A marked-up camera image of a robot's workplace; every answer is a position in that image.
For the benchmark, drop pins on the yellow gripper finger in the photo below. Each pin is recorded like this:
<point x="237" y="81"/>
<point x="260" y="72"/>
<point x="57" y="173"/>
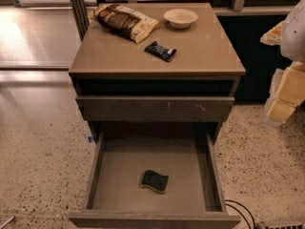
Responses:
<point x="287" y="92"/>
<point x="273" y="36"/>

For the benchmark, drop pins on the dark green yellow sponge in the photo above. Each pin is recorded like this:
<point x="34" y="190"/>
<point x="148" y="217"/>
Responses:
<point x="154" y="181"/>

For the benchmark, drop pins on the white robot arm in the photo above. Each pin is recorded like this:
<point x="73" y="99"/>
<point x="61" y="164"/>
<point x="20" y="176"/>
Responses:
<point x="293" y="34"/>

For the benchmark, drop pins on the grey drawer cabinet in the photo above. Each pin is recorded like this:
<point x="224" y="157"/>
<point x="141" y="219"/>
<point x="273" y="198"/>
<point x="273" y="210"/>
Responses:
<point x="205" y="64"/>

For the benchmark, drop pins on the open middle drawer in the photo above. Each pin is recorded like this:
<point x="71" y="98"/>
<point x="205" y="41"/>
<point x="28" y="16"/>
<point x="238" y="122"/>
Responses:
<point x="193" y="197"/>

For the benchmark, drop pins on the closed top drawer front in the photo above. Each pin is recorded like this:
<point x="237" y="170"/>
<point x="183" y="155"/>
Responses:
<point x="155" y="108"/>

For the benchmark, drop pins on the white bowl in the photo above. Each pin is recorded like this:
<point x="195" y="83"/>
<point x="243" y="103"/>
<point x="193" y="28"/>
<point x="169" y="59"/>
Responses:
<point x="180" y="18"/>

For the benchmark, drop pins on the dark blue snack packet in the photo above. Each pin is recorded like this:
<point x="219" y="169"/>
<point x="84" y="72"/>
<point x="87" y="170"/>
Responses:
<point x="157" y="50"/>

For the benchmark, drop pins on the metal floor vent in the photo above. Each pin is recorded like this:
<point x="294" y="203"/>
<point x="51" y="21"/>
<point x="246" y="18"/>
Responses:
<point x="280" y="224"/>

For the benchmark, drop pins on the brown chip bag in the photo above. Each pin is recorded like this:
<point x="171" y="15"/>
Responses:
<point x="125" y="21"/>

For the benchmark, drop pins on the blue tape piece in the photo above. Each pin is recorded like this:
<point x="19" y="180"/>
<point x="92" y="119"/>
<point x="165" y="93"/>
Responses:
<point x="90" y="139"/>

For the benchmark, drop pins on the metal rod on floor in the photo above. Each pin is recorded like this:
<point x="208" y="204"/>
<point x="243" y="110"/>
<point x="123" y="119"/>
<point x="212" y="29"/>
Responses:
<point x="7" y="222"/>

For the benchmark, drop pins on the metal window frame post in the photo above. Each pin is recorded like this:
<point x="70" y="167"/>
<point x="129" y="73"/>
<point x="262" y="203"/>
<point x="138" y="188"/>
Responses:
<point x="80" y="16"/>

